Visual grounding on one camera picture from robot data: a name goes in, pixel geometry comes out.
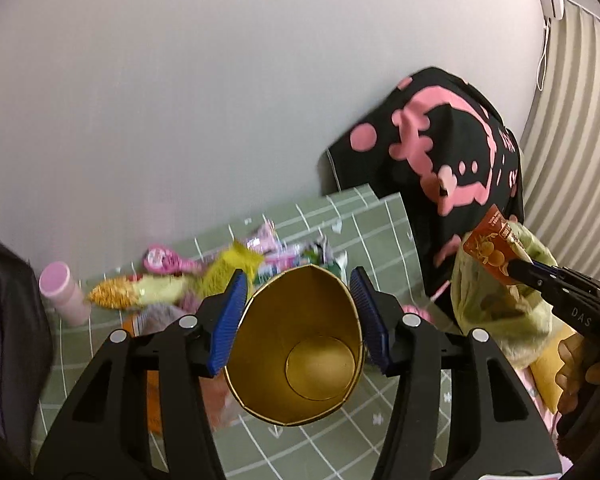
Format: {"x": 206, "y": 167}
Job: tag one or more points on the pink bottle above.
{"x": 58, "y": 286}

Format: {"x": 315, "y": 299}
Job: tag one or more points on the pink floral bedsheet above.
{"x": 542, "y": 409}

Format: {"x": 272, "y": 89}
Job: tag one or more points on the yellow cushion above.
{"x": 545, "y": 368}

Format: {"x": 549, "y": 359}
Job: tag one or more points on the orange snack packet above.
{"x": 494, "y": 245}

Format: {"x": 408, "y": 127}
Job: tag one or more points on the green trash bag bin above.
{"x": 515, "y": 316}

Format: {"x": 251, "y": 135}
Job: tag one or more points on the gloved right hand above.
{"x": 574, "y": 374}

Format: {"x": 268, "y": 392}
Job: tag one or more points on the yellow snack wrapper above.
{"x": 218, "y": 274}

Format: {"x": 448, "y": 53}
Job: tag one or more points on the corn pattern snack bag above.
{"x": 138, "y": 291}

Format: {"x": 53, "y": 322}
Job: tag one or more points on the black pink cartoon pillow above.
{"x": 439, "y": 143}

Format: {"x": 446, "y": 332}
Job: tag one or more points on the pink candy wrapper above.
{"x": 265, "y": 242}

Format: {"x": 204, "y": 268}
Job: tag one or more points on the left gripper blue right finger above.
{"x": 375, "y": 312}

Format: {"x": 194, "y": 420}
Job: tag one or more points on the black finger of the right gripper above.
{"x": 539, "y": 275}

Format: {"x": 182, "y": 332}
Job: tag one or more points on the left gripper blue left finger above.
{"x": 227, "y": 311}

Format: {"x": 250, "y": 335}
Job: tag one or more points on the gold paper cup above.
{"x": 299, "y": 350}

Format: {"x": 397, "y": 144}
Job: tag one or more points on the dark clothing at left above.
{"x": 26, "y": 355}

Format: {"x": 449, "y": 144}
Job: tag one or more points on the green grid mat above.
{"x": 362, "y": 230}

